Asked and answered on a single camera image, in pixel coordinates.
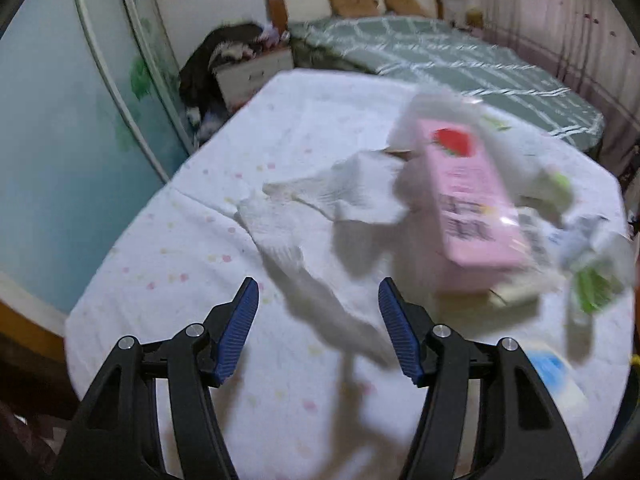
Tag dark clothes pile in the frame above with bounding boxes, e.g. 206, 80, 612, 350
178, 22, 266, 126

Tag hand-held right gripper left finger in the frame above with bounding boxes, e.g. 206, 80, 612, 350
52, 276, 261, 480

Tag pink drink carton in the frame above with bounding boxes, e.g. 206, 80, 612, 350
415, 119, 531, 293

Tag teal wardrobe sliding door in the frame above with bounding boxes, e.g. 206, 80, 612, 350
0, 0, 193, 311

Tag white bottle green label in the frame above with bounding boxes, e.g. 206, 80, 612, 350
480, 115, 576, 281

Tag green checked bed duvet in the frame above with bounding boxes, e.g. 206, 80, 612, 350
287, 15, 605, 148

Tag wooden bed headboard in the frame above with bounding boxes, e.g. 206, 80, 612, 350
265, 0, 445, 36

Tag crumpled blue white wrapper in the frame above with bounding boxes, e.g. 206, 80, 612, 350
559, 214, 610, 271

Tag white nightstand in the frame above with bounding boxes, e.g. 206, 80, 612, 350
216, 46, 295, 111

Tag white floral tablecloth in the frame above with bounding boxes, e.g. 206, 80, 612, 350
65, 69, 630, 480

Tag brown pillow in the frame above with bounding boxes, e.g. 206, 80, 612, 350
375, 0, 432, 17
326, 0, 383, 17

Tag white blue tube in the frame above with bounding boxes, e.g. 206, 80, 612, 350
525, 344, 587, 413

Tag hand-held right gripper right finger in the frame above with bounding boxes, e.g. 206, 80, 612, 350
377, 276, 585, 480

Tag purple white toys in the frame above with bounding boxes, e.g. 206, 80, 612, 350
260, 25, 291, 48

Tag pink striped curtain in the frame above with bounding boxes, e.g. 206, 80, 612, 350
465, 0, 640, 181

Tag green label clear can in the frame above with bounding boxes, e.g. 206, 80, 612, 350
570, 265, 631, 321

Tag white sock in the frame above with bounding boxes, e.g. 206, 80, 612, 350
235, 151, 408, 368

